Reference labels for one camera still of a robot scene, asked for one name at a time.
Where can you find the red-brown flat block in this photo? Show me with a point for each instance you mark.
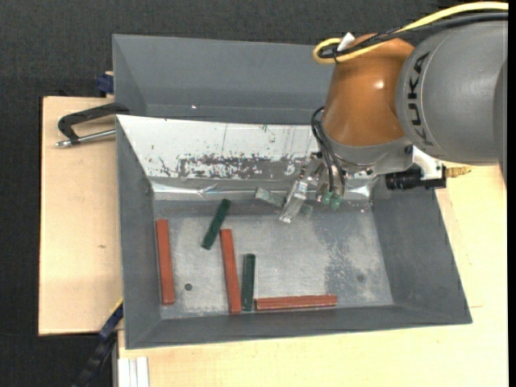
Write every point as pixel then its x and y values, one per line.
pixel 165 262
pixel 296 302
pixel 230 272

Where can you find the pale wood flat board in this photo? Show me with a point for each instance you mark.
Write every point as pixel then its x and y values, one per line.
pixel 76 224

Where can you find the black cylinder on white bracket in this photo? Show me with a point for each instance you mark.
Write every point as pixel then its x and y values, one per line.
pixel 403 180

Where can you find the dark green flat block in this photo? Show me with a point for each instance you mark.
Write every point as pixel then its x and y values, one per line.
pixel 216 225
pixel 248 282

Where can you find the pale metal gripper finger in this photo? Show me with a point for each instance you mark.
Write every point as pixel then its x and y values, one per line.
pixel 291 210

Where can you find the grey metal bin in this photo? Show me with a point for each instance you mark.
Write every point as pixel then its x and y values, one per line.
pixel 282 264

